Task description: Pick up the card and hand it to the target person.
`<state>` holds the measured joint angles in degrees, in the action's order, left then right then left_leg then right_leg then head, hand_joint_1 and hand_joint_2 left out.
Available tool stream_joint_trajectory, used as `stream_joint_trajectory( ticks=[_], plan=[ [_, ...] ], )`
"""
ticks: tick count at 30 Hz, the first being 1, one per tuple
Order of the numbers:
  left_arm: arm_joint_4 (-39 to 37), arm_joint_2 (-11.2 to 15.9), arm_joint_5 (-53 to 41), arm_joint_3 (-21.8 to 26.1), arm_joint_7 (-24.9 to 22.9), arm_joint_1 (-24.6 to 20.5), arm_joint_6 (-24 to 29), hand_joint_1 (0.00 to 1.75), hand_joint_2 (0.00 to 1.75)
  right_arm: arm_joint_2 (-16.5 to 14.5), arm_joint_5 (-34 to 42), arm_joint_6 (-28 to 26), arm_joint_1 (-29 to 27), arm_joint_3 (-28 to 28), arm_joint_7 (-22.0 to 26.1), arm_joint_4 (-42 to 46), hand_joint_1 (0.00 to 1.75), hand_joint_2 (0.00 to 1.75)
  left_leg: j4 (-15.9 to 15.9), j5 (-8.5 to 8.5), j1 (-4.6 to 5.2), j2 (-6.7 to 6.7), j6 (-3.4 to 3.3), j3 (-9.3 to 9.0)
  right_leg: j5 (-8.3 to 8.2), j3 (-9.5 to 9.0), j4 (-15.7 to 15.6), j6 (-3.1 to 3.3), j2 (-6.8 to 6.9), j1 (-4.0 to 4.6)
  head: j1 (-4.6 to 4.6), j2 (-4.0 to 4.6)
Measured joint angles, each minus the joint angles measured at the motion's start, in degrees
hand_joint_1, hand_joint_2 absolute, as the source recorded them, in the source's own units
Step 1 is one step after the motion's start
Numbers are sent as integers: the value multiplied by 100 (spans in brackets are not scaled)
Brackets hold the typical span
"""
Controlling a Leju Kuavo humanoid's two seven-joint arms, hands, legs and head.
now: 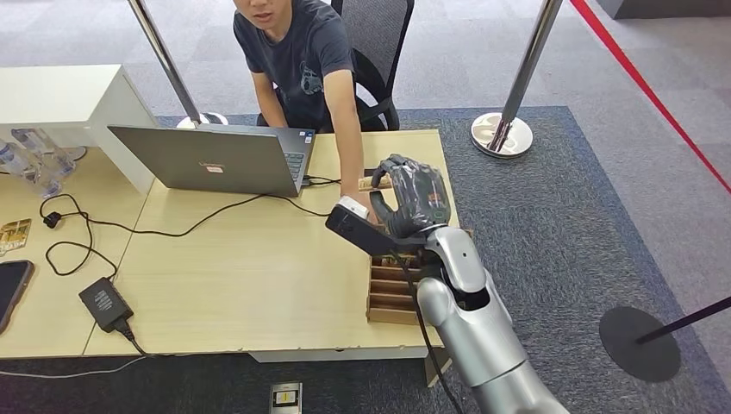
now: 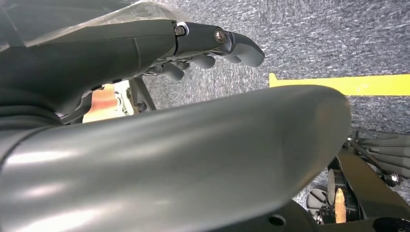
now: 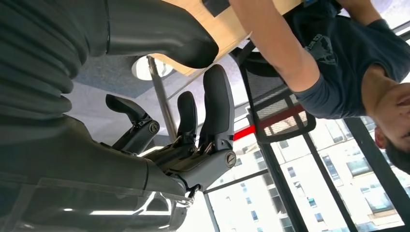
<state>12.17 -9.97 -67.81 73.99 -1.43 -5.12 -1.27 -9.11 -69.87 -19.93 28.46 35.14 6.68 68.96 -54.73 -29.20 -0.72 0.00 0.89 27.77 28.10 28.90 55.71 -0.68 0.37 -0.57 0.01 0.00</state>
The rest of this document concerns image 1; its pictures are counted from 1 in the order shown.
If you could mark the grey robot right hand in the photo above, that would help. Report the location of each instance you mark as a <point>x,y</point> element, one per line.
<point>422,194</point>

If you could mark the person's left hand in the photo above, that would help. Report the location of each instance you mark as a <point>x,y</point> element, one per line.
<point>368,205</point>

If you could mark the gold printed card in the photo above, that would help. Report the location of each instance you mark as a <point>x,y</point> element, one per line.
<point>15,234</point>
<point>365,184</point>

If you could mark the brown wooden card organizer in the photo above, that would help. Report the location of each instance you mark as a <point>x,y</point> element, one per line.
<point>391,297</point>

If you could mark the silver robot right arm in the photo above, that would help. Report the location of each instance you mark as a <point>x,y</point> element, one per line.
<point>479,331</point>

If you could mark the person's left forearm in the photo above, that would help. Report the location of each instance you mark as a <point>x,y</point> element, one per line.
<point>347,131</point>

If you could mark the person's right forearm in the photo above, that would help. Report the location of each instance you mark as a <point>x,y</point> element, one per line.
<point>267,106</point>

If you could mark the person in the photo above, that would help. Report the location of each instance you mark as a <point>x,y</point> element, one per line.
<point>300,57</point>

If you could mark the black external drive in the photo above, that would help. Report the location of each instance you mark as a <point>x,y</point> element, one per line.
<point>370,172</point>

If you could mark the blue-grey rug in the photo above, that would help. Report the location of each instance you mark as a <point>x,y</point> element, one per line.
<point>542,240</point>

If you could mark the grey laptop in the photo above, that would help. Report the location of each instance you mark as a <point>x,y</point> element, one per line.
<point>211,160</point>

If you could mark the black mesh office chair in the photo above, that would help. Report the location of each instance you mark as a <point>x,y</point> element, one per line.
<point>377,34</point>

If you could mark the beige desk leg panel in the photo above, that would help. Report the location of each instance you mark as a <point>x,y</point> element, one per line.
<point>437,368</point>

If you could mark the small grey floor device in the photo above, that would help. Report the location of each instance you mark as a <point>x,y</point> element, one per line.
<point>285,398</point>

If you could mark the red barrier belt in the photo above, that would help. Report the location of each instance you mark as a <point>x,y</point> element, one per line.
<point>645,85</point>

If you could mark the black power adapter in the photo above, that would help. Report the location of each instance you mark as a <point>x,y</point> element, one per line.
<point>105,304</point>

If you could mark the dark grey plinth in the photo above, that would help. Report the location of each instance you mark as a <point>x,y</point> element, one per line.
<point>668,7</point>

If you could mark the white cabinet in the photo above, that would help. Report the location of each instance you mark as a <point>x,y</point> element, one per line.
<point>63,97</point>

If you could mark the clear plastic water bottle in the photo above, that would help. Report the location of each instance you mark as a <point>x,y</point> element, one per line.
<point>25,171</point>
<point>44,149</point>

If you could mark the black smartphone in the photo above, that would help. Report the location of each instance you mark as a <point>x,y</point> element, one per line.
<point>11,291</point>

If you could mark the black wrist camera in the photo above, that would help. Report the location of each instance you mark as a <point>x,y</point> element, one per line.
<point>360,231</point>

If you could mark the chrome stanchion post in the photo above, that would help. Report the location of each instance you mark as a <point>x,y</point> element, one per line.
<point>165,60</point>
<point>522,74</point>

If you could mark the black stanchion post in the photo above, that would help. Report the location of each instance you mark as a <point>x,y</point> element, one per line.
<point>634,348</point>

